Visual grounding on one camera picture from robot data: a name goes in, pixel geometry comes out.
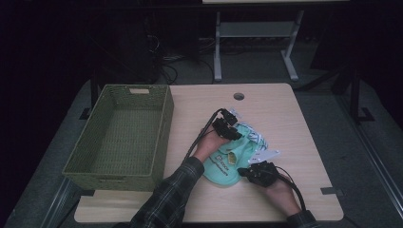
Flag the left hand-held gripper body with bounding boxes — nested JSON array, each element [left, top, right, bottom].
[[211, 108, 243, 140]]

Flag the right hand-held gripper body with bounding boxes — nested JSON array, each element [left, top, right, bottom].
[[246, 149, 281, 188]]

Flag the mint green garment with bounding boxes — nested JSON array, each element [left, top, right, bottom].
[[202, 122, 270, 188]]

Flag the green woven basket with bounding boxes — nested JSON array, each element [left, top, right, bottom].
[[62, 84, 175, 193]]

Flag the person's left hand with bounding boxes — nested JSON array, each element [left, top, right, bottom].
[[192, 126, 231, 163]]

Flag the person's right hand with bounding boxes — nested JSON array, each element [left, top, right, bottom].
[[262, 175, 302, 218]]

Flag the grey tape strip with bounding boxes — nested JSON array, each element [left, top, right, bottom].
[[320, 187, 345, 197]]

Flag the black metal stand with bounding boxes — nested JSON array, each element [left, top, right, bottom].
[[348, 67, 375, 124]]

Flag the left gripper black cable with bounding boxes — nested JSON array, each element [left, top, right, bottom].
[[183, 108, 224, 162]]

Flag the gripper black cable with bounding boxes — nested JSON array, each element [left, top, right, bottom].
[[274, 165, 362, 228], [183, 108, 224, 162]]

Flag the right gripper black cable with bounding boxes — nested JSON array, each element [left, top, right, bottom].
[[274, 165, 362, 228]]

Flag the black floor cables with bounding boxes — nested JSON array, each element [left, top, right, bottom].
[[145, 34, 217, 85]]

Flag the white metal frame table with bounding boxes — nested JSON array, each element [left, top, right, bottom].
[[201, 0, 351, 83]]

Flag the metal floor rail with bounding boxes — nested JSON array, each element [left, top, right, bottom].
[[41, 177, 80, 228], [336, 94, 403, 219]]

